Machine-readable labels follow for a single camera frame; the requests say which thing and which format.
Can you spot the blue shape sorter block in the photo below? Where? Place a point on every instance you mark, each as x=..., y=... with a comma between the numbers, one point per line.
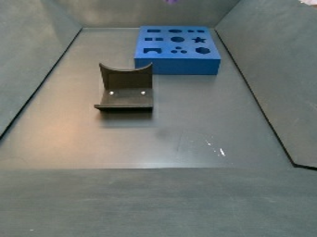
x=180, y=50

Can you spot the black curved holder bracket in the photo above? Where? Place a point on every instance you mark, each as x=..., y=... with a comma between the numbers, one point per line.
x=127, y=88

